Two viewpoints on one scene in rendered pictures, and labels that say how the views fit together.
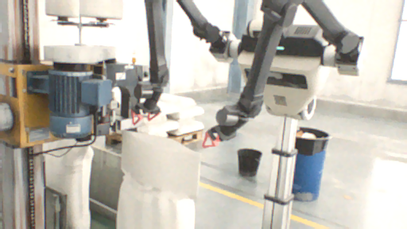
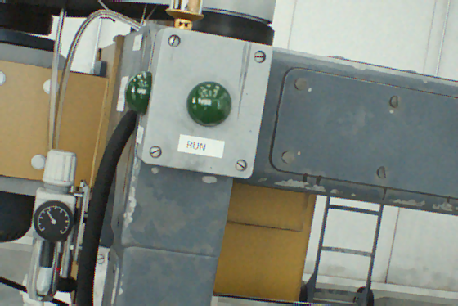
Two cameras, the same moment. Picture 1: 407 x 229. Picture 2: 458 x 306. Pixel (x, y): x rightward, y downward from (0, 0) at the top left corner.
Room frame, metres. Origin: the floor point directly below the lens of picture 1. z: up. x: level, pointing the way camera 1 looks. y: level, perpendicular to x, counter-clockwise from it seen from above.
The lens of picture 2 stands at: (2.23, -0.12, 1.28)
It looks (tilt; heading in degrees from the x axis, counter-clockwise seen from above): 3 degrees down; 131
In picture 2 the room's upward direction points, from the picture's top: 10 degrees clockwise
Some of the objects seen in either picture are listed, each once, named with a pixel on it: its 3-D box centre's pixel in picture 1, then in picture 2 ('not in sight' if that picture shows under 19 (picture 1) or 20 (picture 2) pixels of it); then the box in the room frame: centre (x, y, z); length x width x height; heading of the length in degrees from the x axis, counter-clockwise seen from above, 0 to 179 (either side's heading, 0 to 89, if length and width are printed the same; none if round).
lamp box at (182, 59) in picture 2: (140, 73); (201, 102); (1.81, 0.32, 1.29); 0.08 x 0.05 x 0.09; 54
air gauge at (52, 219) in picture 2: not in sight; (53, 220); (1.58, 0.39, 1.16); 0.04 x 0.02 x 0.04; 54
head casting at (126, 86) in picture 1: (103, 86); (283, 200); (1.76, 0.50, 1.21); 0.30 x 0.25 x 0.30; 54
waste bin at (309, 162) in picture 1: (302, 163); not in sight; (3.40, -1.08, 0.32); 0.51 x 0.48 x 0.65; 144
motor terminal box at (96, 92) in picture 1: (96, 95); not in sight; (1.28, 0.38, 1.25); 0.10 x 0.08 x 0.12; 169
